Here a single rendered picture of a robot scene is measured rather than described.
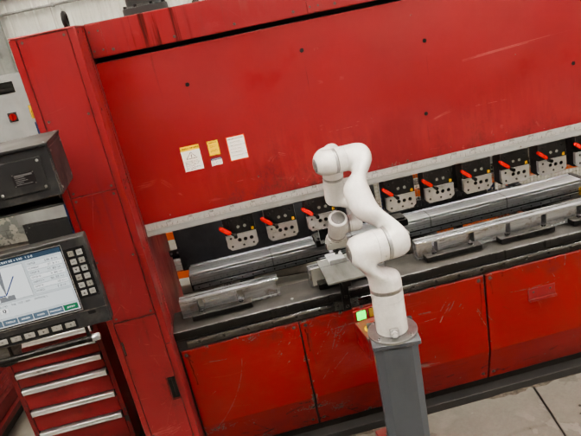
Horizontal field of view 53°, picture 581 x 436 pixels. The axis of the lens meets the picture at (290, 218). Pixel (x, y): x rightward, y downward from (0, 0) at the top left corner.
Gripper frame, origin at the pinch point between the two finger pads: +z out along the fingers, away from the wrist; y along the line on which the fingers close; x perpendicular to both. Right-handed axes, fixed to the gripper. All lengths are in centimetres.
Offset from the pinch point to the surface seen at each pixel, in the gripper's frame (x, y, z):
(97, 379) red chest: 16, 135, 50
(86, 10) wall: -440, 153, 179
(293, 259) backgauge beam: -15.6, 18.7, 31.1
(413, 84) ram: -48, -50, -51
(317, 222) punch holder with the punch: -12.4, 5.8, -8.8
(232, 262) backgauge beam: -21, 51, 28
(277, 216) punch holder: -18.1, 24.5, -13.8
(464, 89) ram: -44, -74, -45
